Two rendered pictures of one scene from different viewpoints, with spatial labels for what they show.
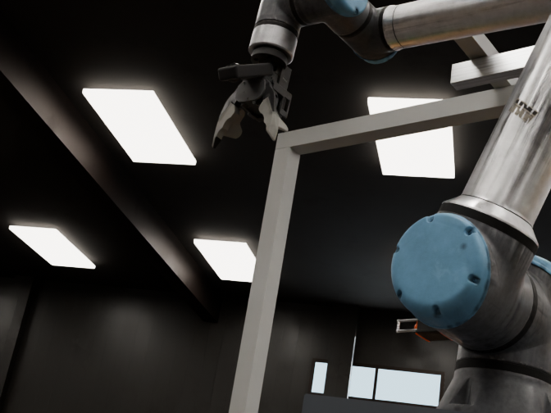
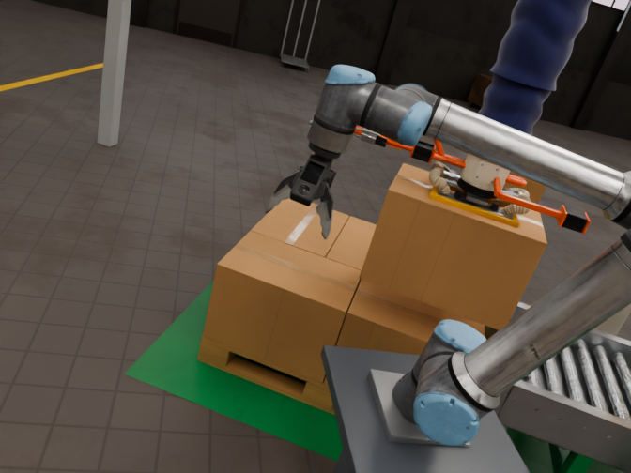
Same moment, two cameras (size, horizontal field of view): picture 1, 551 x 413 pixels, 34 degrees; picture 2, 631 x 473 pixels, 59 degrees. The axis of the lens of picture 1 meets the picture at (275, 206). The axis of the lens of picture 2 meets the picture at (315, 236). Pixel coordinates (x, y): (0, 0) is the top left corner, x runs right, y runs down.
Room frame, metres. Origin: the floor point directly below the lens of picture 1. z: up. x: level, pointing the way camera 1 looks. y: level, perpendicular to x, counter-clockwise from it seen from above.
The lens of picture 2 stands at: (0.52, 0.63, 1.79)
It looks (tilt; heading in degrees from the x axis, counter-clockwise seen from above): 26 degrees down; 328
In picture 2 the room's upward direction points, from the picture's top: 16 degrees clockwise
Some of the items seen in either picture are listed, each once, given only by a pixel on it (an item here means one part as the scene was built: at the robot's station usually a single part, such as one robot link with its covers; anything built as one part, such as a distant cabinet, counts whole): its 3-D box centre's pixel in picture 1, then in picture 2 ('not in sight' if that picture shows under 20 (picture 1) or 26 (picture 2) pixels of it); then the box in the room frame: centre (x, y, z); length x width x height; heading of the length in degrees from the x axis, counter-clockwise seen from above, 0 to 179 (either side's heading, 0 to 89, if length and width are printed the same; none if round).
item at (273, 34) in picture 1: (270, 47); (328, 135); (1.51, 0.06, 1.48); 0.10 x 0.09 x 0.05; 49
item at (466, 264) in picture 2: not in sight; (450, 242); (2.03, -0.94, 0.92); 0.60 x 0.40 x 0.40; 48
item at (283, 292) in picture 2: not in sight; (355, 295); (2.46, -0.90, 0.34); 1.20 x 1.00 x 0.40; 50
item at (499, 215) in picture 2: not in sight; (475, 203); (1.94, -0.89, 1.14); 0.34 x 0.10 x 0.05; 49
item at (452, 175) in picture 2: not in sight; (479, 186); (2.01, -0.95, 1.18); 0.34 x 0.25 x 0.06; 49
